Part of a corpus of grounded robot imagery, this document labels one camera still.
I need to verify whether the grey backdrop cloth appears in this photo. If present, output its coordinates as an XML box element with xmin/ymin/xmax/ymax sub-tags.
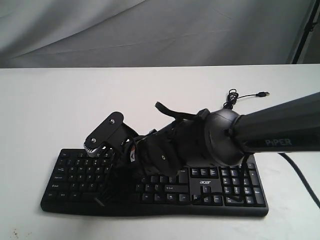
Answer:
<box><xmin>0</xmin><ymin>0</ymin><xmax>315</xmax><ymax>68</ymax></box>

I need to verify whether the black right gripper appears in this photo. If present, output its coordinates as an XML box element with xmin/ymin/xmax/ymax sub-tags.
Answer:
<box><xmin>94</xmin><ymin>121</ymin><xmax>186</xmax><ymax>207</ymax></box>

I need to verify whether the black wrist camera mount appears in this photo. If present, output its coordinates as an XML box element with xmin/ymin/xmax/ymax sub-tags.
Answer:
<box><xmin>83</xmin><ymin>111</ymin><xmax>138</xmax><ymax>158</ymax></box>

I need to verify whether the black stand pole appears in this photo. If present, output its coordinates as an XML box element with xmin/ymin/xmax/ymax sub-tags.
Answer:
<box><xmin>291</xmin><ymin>0</ymin><xmax>320</xmax><ymax>65</ymax></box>

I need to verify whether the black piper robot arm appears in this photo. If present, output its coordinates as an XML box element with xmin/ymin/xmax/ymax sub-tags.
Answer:
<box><xmin>88</xmin><ymin>93</ymin><xmax>320</xmax><ymax>205</ymax></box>

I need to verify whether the black USB cable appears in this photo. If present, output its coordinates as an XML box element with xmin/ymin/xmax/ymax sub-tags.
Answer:
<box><xmin>221</xmin><ymin>88</ymin><xmax>271</xmax><ymax>111</ymax></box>

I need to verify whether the black acer keyboard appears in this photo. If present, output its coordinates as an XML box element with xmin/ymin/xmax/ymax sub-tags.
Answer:
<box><xmin>40</xmin><ymin>149</ymin><xmax>269</xmax><ymax>217</ymax></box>

